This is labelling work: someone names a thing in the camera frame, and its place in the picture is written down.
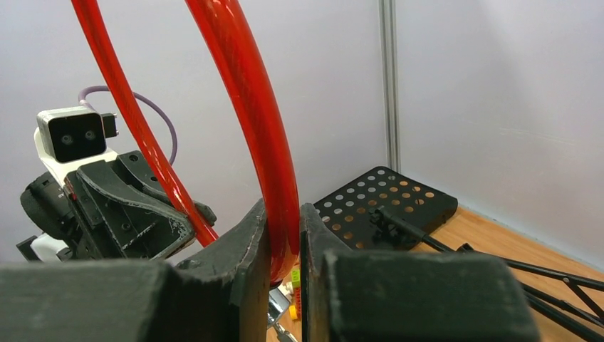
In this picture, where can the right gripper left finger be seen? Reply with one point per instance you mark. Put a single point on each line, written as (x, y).
(219, 294)

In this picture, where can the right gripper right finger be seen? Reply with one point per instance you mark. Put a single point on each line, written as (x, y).
(351, 295)

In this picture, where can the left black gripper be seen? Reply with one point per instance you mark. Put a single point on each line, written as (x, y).
(94, 212)

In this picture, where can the silver keys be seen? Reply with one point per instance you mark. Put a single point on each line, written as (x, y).
(278, 305)

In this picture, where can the red cable lock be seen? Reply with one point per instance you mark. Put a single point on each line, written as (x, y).
(234, 50)

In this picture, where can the red yellow toy brick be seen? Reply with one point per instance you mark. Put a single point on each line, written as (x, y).
(296, 305)

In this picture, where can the green toy brick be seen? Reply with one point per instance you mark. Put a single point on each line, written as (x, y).
(296, 277)

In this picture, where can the black perforated music stand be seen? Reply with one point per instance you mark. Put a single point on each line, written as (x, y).
(382, 209)

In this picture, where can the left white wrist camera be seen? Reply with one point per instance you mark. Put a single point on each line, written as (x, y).
(67, 138)

